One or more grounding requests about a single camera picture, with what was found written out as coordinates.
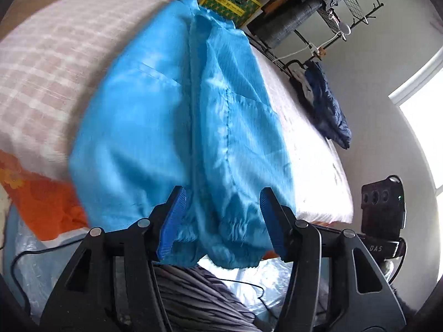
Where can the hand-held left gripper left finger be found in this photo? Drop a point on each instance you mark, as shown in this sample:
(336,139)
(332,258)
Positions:
(171,224)

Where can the pink plaid blanket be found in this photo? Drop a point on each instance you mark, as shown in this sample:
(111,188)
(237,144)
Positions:
(52,58)

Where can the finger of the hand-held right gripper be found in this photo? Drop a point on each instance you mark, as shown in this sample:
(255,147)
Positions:
(328,232)

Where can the clear plastic bag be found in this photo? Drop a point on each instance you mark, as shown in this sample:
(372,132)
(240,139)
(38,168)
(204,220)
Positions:
(242,280)

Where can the navy cloth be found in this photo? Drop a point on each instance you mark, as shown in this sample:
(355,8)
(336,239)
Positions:
(328,110)

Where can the white cloth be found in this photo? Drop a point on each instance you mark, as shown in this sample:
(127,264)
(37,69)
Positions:
(308,91)

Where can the orange floral bedsheet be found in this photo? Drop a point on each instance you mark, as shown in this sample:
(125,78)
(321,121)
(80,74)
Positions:
(41,200)

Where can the dark striped cloth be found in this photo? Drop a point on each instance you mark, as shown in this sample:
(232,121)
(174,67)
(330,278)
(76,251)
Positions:
(193,297)

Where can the yellow green box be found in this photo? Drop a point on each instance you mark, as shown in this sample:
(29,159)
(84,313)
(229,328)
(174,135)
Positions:
(228,3)

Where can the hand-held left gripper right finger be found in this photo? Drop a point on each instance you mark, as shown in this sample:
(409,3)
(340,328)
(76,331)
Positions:
(275,224)

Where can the window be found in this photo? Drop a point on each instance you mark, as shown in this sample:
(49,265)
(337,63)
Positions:
(425,117)

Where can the blue garment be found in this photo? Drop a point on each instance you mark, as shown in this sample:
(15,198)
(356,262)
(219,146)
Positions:
(155,110)

